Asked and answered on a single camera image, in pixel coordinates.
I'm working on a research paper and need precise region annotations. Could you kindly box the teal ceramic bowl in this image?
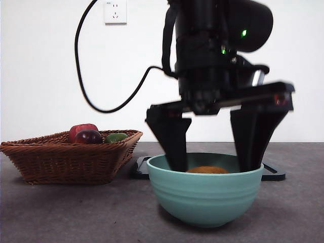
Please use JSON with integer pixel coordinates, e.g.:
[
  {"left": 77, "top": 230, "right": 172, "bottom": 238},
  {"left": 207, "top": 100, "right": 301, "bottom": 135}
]
[{"left": 146, "top": 152, "right": 265, "bottom": 228}]

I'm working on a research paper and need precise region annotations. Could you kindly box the dark green rectangular tray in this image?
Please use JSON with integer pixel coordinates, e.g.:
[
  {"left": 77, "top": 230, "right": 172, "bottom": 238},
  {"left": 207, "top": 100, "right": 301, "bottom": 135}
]
[{"left": 129, "top": 156, "right": 287, "bottom": 182}]

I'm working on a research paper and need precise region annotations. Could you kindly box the green avocado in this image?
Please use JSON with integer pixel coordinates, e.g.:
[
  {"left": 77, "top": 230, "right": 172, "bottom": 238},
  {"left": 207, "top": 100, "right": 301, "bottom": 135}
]
[{"left": 104, "top": 133, "right": 129, "bottom": 144}]

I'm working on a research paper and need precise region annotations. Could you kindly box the dark purple plum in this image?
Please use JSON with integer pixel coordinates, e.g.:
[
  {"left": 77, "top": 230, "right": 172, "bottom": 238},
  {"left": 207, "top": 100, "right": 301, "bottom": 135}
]
[{"left": 74, "top": 129, "right": 103, "bottom": 145}]

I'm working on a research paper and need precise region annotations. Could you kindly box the red apple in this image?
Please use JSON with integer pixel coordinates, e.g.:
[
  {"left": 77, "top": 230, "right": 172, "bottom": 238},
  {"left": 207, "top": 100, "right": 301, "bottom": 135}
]
[{"left": 68, "top": 123, "right": 99, "bottom": 144}]

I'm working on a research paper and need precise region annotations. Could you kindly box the brown wicker basket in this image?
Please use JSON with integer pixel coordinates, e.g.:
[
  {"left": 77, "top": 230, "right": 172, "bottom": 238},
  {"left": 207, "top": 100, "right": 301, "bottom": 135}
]
[{"left": 0, "top": 129, "right": 144, "bottom": 185}]

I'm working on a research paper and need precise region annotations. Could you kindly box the pale grey left wrist camera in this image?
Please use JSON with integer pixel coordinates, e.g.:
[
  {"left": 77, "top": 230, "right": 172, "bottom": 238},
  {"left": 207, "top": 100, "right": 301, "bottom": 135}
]
[{"left": 249, "top": 64, "right": 269, "bottom": 87}]

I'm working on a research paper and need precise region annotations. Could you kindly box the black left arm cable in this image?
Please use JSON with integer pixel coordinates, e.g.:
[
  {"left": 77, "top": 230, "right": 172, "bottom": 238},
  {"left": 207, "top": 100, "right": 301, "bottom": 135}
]
[{"left": 74, "top": 0, "right": 179, "bottom": 113}]

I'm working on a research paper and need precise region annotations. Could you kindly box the white wall socket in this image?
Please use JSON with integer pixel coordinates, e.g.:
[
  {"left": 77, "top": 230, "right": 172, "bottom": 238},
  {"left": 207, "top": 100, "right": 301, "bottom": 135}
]
[{"left": 104, "top": 0, "right": 128, "bottom": 25}]

